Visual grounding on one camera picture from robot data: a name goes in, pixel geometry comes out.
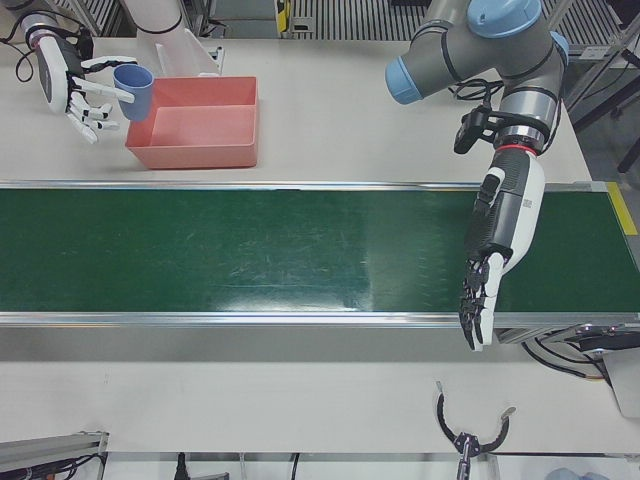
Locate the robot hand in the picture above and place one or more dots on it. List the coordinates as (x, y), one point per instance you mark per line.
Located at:
(55, 75)
(520, 210)

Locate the blue plastic cup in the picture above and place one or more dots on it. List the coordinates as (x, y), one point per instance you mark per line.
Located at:
(135, 95)

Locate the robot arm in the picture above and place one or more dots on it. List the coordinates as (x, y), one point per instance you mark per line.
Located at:
(490, 55)
(37, 20)

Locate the pink plastic box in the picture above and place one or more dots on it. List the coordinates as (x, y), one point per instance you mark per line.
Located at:
(200, 130)

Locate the ribbed metal panel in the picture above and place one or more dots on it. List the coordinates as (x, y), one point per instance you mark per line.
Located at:
(590, 20)
(102, 17)
(350, 20)

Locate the silver metal plate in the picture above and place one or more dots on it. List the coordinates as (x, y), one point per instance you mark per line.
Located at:
(625, 385)

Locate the black curved clamp holder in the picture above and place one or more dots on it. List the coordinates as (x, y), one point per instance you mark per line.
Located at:
(467, 442)

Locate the green belt conveyor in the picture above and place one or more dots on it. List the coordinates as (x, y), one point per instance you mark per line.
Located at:
(250, 250)

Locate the blue cloth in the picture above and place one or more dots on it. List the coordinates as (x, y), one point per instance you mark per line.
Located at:
(590, 475)

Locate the aluminium profile bar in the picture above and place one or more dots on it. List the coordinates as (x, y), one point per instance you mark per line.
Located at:
(50, 442)

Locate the black power plug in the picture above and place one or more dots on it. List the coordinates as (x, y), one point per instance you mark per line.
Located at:
(181, 465)

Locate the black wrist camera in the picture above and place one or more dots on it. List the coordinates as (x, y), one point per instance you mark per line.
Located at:
(470, 130)
(85, 42)

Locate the white mounting bracket stand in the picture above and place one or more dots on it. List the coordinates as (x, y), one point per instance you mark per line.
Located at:
(170, 45)

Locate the yellow post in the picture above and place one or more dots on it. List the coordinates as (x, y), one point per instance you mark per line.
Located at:
(283, 15)

